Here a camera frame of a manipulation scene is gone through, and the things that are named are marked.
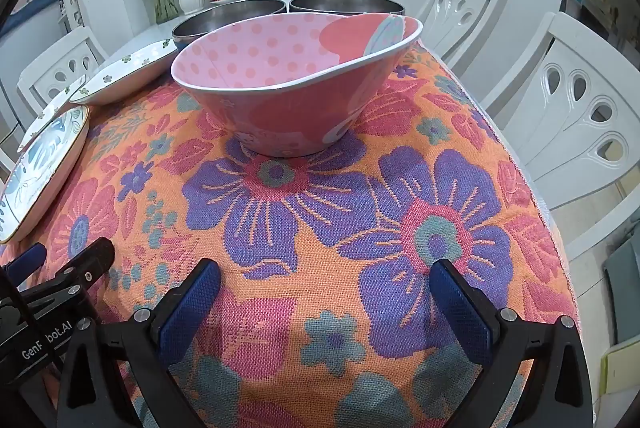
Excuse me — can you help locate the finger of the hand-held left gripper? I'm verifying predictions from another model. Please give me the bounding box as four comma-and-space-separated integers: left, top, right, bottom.
19, 237, 117, 309
9, 243, 49, 283

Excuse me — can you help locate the pink polka dot bowl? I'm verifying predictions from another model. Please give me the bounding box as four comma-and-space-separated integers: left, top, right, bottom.
171, 14, 424, 157

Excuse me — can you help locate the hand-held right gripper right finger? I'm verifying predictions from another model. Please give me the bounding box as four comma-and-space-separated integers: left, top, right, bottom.
430, 259, 593, 428

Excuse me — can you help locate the pale yellow board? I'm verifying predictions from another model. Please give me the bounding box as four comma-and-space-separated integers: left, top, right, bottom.
600, 335, 640, 404

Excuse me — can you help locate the steel bowl blue outside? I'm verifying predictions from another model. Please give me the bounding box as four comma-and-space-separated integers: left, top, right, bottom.
171, 0, 287, 53

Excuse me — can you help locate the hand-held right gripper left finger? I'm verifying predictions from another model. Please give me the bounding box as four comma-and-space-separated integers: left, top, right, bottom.
55, 258, 223, 428

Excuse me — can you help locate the orange floral tablecloth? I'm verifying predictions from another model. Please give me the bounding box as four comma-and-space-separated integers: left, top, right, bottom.
0, 42, 581, 428

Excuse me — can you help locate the white patterned shelf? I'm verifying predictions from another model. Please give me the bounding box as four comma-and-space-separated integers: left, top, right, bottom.
60, 0, 88, 33

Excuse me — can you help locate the steel bowl red outside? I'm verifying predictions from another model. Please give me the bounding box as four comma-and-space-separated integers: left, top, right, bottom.
289, 0, 405, 16

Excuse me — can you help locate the white green-flower plate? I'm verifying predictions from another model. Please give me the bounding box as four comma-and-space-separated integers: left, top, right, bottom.
70, 36, 179, 104
17, 75, 88, 153

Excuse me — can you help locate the white refrigerator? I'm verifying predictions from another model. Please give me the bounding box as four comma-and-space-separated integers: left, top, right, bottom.
0, 22, 66, 109

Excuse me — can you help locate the cluttered shelf unit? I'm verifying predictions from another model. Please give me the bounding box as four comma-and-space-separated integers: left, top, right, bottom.
567, 0, 631, 33

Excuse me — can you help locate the blue leaf gold-rim plate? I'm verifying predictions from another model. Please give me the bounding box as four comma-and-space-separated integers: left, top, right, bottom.
0, 104, 91, 245

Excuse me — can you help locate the grey cushion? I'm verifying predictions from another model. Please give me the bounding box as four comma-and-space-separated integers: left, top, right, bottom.
602, 238, 640, 309

